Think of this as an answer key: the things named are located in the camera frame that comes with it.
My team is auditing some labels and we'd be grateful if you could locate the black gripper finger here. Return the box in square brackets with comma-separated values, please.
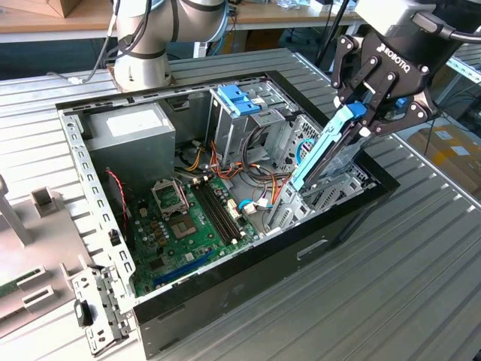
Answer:
[358, 69, 440, 139]
[329, 34, 380, 107]

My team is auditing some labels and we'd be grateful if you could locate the hard disk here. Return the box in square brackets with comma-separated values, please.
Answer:
[289, 102, 371, 199]

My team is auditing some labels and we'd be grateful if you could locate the grey metal disk bay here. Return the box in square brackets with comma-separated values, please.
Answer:
[262, 176, 379, 238]

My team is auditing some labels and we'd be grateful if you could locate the metal slat table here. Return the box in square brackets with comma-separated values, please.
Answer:
[437, 41, 481, 110]

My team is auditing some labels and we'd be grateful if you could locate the large labelled cardboard box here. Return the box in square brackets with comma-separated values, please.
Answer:
[407, 126, 481, 206]

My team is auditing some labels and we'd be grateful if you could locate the blue plastic drive latch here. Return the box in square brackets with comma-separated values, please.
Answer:
[216, 85, 261, 117]

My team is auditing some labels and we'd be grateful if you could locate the grey metal drive cage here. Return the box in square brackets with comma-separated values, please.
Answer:
[205, 80, 298, 170]

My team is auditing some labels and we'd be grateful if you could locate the black RAM slot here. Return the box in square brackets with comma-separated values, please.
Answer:
[193, 182, 232, 246]
[198, 180, 236, 244]
[206, 177, 244, 240]
[201, 179, 240, 242]

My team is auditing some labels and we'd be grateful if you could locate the thin locking lever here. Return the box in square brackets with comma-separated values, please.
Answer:
[177, 182, 190, 212]

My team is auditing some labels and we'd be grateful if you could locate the black open PC case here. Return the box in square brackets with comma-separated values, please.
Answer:
[55, 69, 401, 360]

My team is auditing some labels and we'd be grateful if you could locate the green motherboard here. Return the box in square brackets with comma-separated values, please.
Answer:
[127, 174, 260, 298]

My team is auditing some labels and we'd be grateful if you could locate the CPU socket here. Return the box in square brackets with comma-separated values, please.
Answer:
[167, 216, 198, 241]

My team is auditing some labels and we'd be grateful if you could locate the metal socket cover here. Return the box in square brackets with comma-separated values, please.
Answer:
[150, 179, 189, 221]

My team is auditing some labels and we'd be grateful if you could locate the grey power supply unit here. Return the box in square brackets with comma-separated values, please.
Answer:
[85, 102, 177, 189]

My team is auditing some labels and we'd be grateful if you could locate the blue expansion slot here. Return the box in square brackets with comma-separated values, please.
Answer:
[152, 250, 215, 289]

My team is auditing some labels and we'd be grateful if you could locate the black case fan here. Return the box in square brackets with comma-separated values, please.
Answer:
[104, 168, 133, 249]

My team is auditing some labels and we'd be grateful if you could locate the long wooden desk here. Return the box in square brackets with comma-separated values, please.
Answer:
[0, 0, 362, 44]

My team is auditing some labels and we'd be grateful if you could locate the small cardboard box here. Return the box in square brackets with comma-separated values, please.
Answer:
[5, 0, 82, 19]

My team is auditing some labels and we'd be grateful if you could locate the grey parts rack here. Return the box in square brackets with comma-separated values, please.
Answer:
[0, 174, 89, 339]

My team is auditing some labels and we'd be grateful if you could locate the black plastic latch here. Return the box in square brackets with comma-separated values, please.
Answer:
[74, 299, 94, 327]

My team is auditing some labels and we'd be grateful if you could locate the green RAM stick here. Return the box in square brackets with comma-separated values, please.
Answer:
[0, 267, 41, 299]

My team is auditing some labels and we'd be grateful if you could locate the long light blue wire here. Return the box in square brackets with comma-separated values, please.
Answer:
[295, 137, 315, 167]

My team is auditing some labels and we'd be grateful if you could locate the orange red wire bundle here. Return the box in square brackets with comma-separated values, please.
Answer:
[208, 141, 300, 206]

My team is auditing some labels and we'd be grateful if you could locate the short blue wire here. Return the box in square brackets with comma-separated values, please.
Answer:
[237, 198, 272, 217]

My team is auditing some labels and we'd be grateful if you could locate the yellow black wire bundle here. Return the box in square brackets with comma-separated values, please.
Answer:
[183, 141, 207, 173]

